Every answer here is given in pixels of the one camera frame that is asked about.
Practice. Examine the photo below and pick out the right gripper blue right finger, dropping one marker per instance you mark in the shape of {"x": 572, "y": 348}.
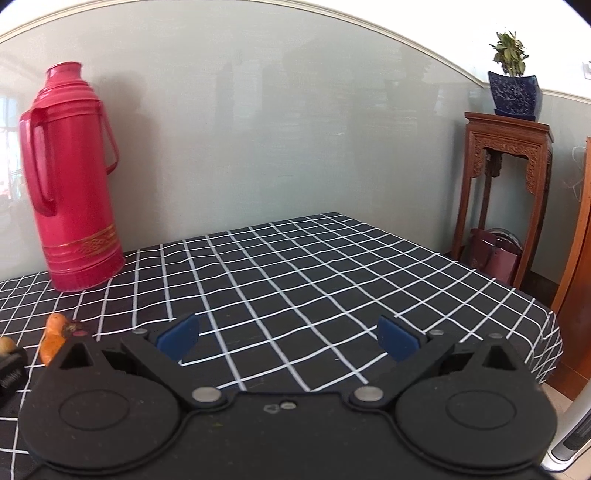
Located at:
{"x": 417, "y": 356}

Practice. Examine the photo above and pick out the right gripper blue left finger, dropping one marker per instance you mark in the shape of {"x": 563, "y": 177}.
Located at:
{"x": 157, "y": 354}

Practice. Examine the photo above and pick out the rear dark mangosteen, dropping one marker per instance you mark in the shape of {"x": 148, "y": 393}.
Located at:
{"x": 72, "y": 328}

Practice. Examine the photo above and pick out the black white checkered tablecloth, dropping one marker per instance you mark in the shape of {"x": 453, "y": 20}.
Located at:
{"x": 290, "y": 305}

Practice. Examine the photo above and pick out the maroon handbag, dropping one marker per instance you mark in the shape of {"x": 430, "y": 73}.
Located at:
{"x": 495, "y": 252}

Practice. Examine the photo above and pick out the wooden cabinet edge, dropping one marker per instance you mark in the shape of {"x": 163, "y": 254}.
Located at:
{"x": 572, "y": 300}

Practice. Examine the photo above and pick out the white floor appliance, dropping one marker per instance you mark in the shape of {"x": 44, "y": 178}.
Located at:
{"x": 572, "y": 438}

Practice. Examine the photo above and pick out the red thermos flask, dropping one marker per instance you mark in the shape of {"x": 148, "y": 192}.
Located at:
{"x": 62, "y": 138}

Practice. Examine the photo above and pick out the carved wooden plant stand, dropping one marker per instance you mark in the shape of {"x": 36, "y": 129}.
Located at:
{"x": 505, "y": 181}

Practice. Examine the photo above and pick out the blue ceramic flower pot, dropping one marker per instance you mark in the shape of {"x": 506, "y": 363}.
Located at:
{"x": 516, "y": 97}

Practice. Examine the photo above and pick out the green potted plant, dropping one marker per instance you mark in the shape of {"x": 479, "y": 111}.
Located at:
{"x": 510, "y": 54}

